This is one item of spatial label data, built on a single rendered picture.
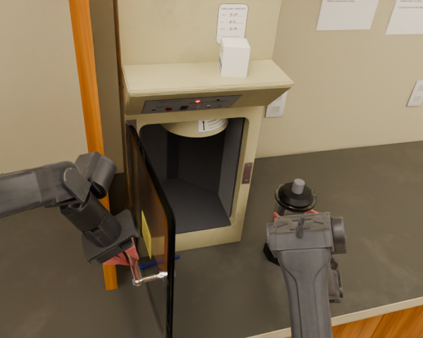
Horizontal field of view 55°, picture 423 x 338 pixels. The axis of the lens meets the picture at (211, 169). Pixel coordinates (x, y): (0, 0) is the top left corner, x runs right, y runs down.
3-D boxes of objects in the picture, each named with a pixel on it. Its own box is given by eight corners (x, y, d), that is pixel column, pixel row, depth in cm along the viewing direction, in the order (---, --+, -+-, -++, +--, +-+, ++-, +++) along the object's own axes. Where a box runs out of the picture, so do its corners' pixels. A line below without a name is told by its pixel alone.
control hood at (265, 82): (123, 110, 85) (119, 64, 79) (265, 100, 94) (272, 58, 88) (129, 139, 76) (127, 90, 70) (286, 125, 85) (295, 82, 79)
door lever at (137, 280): (150, 249, 84) (150, 241, 83) (162, 285, 77) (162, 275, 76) (124, 255, 83) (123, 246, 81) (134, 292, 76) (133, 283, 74)
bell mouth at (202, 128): (152, 104, 107) (152, 85, 104) (216, 100, 112) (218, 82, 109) (165, 140, 94) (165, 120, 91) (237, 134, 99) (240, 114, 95)
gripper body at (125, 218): (85, 240, 77) (62, 218, 72) (132, 213, 77) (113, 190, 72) (90, 266, 72) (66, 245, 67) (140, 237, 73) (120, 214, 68)
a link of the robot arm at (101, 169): (19, 188, 63) (60, 180, 59) (48, 135, 70) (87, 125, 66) (68, 229, 71) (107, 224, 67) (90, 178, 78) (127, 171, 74)
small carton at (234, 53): (218, 66, 82) (221, 37, 78) (242, 67, 83) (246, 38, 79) (220, 76, 78) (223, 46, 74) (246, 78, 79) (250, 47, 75)
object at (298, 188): (271, 192, 109) (275, 172, 105) (302, 188, 111) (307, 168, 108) (285, 215, 102) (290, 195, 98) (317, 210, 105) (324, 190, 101)
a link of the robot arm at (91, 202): (50, 212, 65) (79, 210, 63) (66, 179, 69) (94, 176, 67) (74, 235, 70) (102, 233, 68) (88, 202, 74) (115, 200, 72)
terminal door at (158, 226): (137, 249, 109) (131, 121, 85) (169, 353, 87) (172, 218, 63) (134, 250, 109) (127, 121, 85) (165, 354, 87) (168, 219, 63)
